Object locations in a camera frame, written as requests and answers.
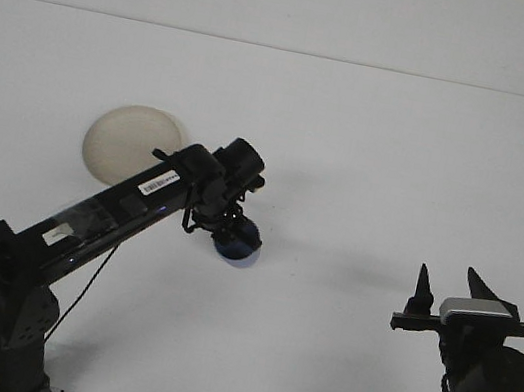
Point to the pale round plate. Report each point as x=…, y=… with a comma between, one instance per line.
x=119, y=140

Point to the pale blue cup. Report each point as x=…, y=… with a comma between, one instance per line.
x=238, y=260

